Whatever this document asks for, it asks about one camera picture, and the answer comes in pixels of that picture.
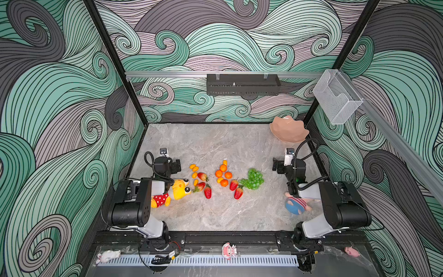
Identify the green fake grape bunch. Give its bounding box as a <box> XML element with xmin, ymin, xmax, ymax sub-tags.
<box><xmin>239</xmin><ymin>168</ymin><xmax>264</xmax><ymax>190</ymax></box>

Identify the pink scalloped fruit bowl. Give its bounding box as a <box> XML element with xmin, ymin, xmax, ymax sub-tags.
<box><xmin>269</xmin><ymin>117</ymin><xmax>309</xmax><ymax>143</ymax></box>

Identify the red fake strawberry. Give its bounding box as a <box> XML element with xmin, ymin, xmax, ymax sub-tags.
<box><xmin>234</xmin><ymin>186</ymin><xmax>243</xmax><ymax>200</ymax></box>
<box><xmin>230</xmin><ymin>180</ymin><xmax>239</xmax><ymax>191</ymax></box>
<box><xmin>204</xmin><ymin>185</ymin><xmax>212</xmax><ymax>199</ymax></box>

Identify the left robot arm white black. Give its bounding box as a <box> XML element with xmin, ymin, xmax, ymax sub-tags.
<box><xmin>102</xmin><ymin>148</ymin><xmax>187</xmax><ymax>241</ymax></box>

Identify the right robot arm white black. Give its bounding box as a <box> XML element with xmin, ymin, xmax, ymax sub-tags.
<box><xmin>272</xmin><ymin>138</ymin><xmax>372</xmax><ymax>243</ymax></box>

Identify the pale fake strawberry upper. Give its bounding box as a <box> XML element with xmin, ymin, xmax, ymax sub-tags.
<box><xmin>197</xmin><ymin>172</ymin><xmax>209</xmax><ymax>182</ymax></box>

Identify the pale fake strawberry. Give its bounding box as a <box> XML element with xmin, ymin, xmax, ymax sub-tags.
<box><xmin>197</xmin><ymin>172</ymin><xmax>209</xmax><ymax>182</ymax></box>
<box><xmin>193</xmin><ymin>182</ymin><xmax>206</xmax><ymax>193</ymax></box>

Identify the pale fake strawberry lower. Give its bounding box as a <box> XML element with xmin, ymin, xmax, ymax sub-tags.
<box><xmin>193</xmin><ymin>182</ymin><xmax>206</xmax><ymax>193</ymax></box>

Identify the pink boy plush doll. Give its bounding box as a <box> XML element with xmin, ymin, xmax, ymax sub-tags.
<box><xmin>284</xmin><ymin>192</ymin><xmax>320</xmax><ymax>215</ymax></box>

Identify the pink pig figurine right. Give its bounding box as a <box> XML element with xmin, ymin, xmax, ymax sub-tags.
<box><xmin>344</xmin><ymin>247</ymin><xmax>361</xmax><ymax>257</ymax></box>

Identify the pink pig figurine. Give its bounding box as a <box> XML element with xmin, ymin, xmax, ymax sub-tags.
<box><xmin>344</xmin><ymin>247</ymin><xmax>361</xmax><ymax>257</ymax></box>
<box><xmin>222</xmin><ymin>242</ymin><xmax>238</xmax><ymax>260</ymax></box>

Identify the pink pig figurine centre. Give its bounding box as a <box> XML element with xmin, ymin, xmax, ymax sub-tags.
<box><xmin>222</xmin><ymin>242</ymin><xmax>238</xmax><ymax>260</ymax></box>

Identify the white rabbit figurine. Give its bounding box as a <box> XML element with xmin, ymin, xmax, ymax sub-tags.
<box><xmin>95</xmin><ymin>250</ymin><xmax>121</xmax><ymax>264</ymax></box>

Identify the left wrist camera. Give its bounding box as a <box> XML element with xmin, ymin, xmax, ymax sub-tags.
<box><xmin>159</xmin><ymin>148</ymin><xmax>170</xmax><ymax>158</ymax></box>

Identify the clear acrylic wall box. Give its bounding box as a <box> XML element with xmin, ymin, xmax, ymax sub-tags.
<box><xmin>313</xmin><ymin>69</ymin><xmax>363</xmax><ymax>125</ymax></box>

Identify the white slotted cable duct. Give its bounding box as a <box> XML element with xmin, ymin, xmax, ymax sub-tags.
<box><xmin>98</xmin><ymin>255</ymin><xmax>299</xmax><ymax>267</ymax></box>

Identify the black wall tray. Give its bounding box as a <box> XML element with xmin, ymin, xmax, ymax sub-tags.
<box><xmin>206</xmin><ymin>75</ymin><xmax>281</xmax><ymax>97</ymax></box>

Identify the aluminium rail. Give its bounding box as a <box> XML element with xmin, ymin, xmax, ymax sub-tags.
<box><xmin>125</xmin><ymin>70</ymin><xmax>323</xmax><ymax>79</ymax></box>

